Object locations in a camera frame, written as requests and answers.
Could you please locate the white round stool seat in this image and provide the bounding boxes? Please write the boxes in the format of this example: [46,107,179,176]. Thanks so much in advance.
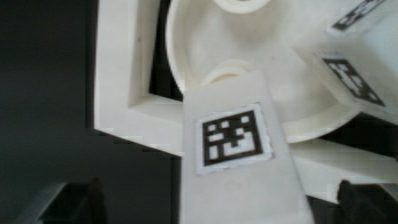
[165,0,357,143]

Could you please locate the white U-shaped fence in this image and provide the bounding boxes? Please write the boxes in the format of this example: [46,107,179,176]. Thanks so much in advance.
[94,0,398,201]

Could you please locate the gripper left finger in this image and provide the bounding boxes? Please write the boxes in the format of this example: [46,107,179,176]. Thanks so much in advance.
[12,178,108,224]

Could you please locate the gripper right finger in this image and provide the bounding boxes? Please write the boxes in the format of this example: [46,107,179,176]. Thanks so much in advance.
[307,180,398,224]

